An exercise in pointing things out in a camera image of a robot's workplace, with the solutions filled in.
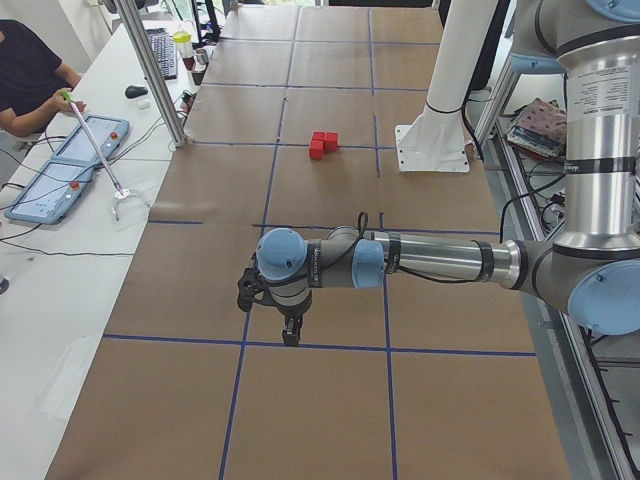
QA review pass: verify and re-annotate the steel cup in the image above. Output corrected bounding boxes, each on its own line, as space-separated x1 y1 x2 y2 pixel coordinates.
193 48 209 72

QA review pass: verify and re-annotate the aluminium frame post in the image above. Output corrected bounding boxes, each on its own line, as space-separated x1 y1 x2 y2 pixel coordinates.
115 0 188 148

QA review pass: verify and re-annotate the black computer mouse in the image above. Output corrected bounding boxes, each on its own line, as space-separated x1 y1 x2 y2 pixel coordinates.
124 85 148 99

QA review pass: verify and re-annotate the stack of books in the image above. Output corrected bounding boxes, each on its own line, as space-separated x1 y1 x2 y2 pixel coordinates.
505 98 567 158

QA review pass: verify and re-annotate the seated person dark shirt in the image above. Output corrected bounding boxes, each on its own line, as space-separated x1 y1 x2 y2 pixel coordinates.
1 19 81 137

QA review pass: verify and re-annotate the teach pendant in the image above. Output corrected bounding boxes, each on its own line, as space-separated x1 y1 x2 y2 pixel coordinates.
52 113 132 170
5 161 95 225

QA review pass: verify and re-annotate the teach pendant far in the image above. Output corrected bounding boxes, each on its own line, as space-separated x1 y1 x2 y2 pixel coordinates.
52 113 132 170

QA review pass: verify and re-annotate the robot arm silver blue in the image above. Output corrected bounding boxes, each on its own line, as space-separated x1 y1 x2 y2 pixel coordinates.
237 1 639 346

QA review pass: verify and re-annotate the teach pendant near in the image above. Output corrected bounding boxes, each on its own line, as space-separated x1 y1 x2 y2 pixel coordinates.
5 161 95 225

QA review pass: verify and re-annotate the green lid cup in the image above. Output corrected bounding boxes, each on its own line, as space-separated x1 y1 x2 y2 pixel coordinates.
172 30 194 62

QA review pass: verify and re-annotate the red block one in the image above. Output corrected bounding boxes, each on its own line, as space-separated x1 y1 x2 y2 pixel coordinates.
311 131 326 142
308 139 325 160

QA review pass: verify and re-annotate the grabber stick tool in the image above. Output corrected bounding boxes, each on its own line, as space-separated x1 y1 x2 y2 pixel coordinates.
60 89 151 221

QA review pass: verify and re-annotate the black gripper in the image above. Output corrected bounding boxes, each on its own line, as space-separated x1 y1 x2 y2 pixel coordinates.
277 299 312 346

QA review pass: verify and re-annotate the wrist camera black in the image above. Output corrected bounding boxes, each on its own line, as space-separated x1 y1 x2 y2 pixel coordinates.
236 267 266 313

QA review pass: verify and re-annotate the black keyboard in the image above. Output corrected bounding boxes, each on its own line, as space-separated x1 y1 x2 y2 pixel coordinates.
146 28 178 80

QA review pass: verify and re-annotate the red block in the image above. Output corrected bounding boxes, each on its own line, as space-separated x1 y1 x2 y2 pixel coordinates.
324 131 339 152

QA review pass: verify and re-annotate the white camera pillar with base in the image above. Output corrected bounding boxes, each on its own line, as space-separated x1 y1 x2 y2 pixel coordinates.
395 0 508 173

